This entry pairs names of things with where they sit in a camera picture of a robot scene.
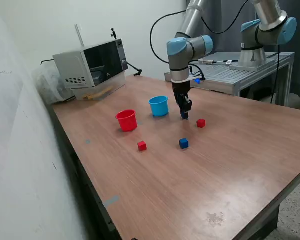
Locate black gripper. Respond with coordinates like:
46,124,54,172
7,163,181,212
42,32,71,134
171,80,193,120

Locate blue plastic bin cup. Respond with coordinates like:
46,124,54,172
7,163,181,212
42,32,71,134
148,95,170,118

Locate red plastic bin cup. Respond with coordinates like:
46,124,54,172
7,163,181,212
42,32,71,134
115,109,137,133

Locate aluminium profile robot platform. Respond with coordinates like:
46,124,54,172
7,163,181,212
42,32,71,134
164,51,296,107

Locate dark grey curtain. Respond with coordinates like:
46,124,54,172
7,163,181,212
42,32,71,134
184,0,300,112

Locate clear plastic storage box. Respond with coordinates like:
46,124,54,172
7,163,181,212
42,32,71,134
72,71,127,102

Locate wooden sticks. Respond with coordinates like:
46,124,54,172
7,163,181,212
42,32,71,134
81,86,115,101

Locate silver microwave oven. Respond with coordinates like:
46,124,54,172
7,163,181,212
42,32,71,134
52,38,129,90

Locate grey tape strip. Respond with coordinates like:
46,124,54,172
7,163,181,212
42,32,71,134
102,195,120,208

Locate thin clear plastic rod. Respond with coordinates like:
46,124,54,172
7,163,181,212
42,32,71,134
74,23,86,48

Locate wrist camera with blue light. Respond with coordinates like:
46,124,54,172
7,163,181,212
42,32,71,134
190,74,206,85

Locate black cable with metal connector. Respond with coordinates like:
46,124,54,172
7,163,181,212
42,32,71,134
197,58,240,66

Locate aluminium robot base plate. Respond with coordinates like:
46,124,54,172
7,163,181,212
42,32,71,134
229,57,276,73

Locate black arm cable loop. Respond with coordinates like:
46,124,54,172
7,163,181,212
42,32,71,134
149,0,252,66

